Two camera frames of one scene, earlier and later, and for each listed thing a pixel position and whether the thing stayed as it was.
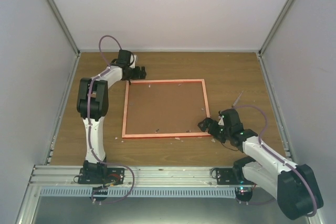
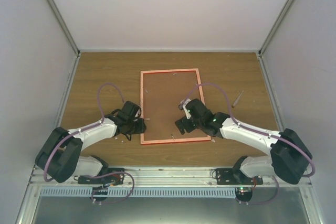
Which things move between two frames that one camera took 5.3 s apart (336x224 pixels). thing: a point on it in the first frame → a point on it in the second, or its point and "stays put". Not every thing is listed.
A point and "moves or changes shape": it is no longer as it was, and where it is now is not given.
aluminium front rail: (145, 177) stays put
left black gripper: (137, 75) → (140, 129)
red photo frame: (126, 108) moves or changes shape
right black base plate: (227, 176) stays put
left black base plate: (109, 176) stays put
